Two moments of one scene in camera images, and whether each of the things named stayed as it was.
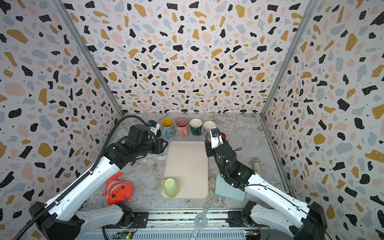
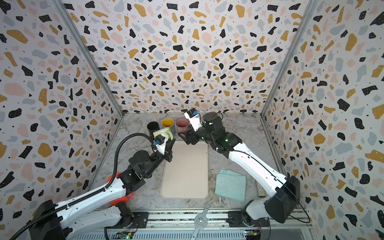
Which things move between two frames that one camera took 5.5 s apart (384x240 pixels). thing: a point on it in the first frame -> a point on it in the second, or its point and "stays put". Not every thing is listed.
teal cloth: x=224 y=189 stays put
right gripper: x=212 y=148 -> x=191 y=135
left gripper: x=160 y=145 -> x=166 y=153
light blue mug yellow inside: x=168 y=128 stays put
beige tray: x=187 y=162 stays put
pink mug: x=182 y=126 stays put
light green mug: x=171 y=188 -> x=165 y=130
